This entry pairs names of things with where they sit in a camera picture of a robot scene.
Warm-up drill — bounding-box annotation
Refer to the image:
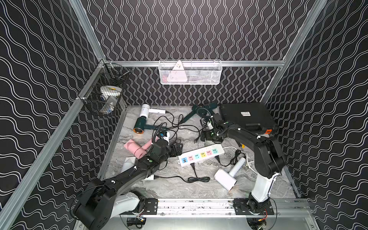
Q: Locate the white multicolour power strip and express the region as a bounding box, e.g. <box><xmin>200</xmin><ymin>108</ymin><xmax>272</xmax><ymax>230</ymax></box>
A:
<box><xmin>177</xmin><ymin>144</ymin><xmax>225</xmax><ymax>167</ymax></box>

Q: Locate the black cable of green dryer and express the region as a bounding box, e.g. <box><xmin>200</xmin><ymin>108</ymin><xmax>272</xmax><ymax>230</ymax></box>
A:
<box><xmin>169</xmin><ymin>114</ymin><xmax>203</xmax><ymax>144</ymax></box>

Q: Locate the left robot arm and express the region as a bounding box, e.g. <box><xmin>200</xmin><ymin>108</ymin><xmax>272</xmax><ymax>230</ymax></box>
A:
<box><xmin>71</xmin><ymin>139</ymin><xmax>183</xmax><ymax>230</ymax></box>

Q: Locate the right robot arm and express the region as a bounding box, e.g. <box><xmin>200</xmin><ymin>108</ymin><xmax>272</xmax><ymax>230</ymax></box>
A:
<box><xmin>200</xmin><ymin>111</ymin><xmax>286</xmax><ymax>204</ymax></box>

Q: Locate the dark green hair dryer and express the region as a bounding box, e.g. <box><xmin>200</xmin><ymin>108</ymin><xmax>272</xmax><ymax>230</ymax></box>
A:
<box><xmin>203</xmin><ymin>102</ymin><xmax>218</xmax><ymax>115</ymax></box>
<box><xmin>179</xmin><ymin>104</ymin><xmax>207</xmax><ymax>125</ymax></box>

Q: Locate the pink hair dryer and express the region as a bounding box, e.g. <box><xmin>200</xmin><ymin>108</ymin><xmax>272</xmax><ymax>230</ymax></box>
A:
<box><xmin>124</xmin><ymin>139</ymin><xmax>153</xmax><ymax>159</ymax></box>

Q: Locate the black plastic tool case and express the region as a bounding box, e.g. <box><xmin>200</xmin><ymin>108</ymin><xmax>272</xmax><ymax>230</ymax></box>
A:
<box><xmin>219</xmin><ymin>102</ymin><xmax>278</xmax><ymax>135</ymax></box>

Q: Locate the large green orange hair dryer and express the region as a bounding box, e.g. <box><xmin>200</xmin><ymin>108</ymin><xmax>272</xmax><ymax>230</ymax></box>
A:
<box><xmin>133</xmin><ymin>116</ymin><xmax>160</xmax><ymax>134</ymax></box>

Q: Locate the white hair dryer front right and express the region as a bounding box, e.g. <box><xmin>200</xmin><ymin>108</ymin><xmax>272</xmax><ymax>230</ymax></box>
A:
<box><xmin>214</xmin><ymin>157</ymin><xmax>246</xmax><ymax>191</ymax></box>

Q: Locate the white hair dryer front left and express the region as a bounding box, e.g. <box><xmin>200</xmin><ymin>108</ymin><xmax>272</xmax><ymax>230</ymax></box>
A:
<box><xmin>121</xmin><ymin>156</ymin><xmax>158</xmax><ymax>182</ymax></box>

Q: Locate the small white hair dryer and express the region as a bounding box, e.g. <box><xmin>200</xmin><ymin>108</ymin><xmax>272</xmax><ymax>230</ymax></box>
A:
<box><xmin>140</xmin><ymin>104</ymin><xmax>166</xmax><ymax>119</ymax></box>

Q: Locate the pink triangle card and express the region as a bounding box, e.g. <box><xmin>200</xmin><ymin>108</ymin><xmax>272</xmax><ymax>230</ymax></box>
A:
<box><xmin>167</xmin><ymin>60</ymin><xmax>188</xmax><ymax>84</ymax></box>

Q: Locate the white bottle in mesh basket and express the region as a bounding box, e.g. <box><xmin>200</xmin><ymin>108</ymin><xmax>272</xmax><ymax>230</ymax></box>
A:
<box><xmin>100</xmin><ymin>94</ymin><xmax>117</xmax><ymax>115</ymax></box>

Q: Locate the white power strip cable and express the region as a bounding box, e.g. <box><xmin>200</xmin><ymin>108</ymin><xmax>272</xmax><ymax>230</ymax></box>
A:
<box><xmin>222</xmin><ymin>146</ymin><xmax>258</xmax><ymax>174</ymax></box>

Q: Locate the black cable large green dryer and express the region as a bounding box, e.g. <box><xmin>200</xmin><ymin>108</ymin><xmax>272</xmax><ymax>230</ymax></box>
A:
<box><xmin>150</xmin><ymin>111</ymin><xmax>183</xmax><ymax>144</ymax></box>

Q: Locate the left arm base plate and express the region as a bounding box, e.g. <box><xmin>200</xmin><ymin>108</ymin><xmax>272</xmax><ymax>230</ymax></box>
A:
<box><xmin>138</xmin><ymin>198</ymin><xmax>159</xmax><ymax>215</ymax></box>

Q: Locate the clear wall basket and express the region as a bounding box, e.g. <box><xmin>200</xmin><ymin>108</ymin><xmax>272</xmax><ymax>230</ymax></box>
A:
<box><xmin>158</xmin><ymin>60</ymin><xmax>223</xmax><ymax>85</ymax></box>

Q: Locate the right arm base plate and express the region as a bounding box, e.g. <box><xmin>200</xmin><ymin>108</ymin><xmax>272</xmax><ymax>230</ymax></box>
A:
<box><xmin>233</xmin><ymin>198</ymin><xmax>275</xmax><ymax>216</ymax></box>

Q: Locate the black wire mesh basket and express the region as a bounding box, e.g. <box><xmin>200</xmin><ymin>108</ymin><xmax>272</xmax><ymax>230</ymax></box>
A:
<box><xmin>82</xmin><ymin>63</ymin><xmax>132</xmax><ymax>117</ymax></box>

